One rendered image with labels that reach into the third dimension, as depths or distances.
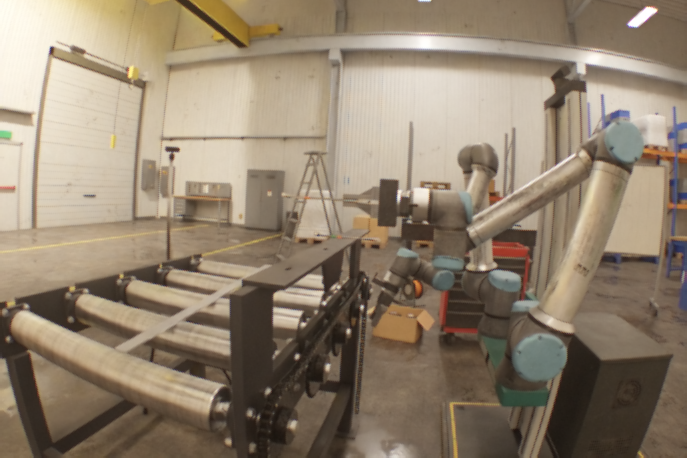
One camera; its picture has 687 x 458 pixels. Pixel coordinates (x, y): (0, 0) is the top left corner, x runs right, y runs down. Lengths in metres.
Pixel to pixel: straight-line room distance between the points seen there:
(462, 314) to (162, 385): 2.86
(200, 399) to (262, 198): 10.96
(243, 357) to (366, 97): 11.23
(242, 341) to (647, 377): 1.36
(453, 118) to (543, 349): 10.69
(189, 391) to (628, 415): 1.45
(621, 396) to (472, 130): 10.47
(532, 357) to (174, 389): 0.87
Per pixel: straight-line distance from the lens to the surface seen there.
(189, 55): 14.02
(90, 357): 1.06
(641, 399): 1.61
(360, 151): 11.45
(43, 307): 1.52
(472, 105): 11.66
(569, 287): 1.04
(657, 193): 5.66
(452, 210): 1.01
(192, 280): 1.84
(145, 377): 0.93
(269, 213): 11.59
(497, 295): 1.67
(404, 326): 3.53
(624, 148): 1.06
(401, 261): 1.61
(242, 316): 0.68
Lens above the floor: 1.34
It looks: 1 degrees down
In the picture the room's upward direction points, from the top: 3 degrees clockwise
